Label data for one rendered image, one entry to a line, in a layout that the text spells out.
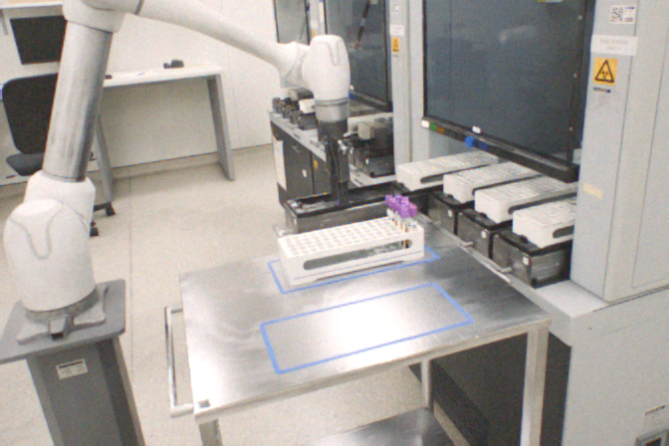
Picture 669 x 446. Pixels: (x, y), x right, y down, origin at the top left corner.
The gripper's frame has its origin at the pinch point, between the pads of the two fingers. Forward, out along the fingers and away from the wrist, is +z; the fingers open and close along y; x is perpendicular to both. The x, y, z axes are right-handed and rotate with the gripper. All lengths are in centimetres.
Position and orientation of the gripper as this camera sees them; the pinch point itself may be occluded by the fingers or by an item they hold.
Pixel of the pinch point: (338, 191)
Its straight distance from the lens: 148.5
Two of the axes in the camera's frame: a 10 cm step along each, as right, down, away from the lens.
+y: -3.4, -3.0, 8.9
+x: -9.3, 1.9, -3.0
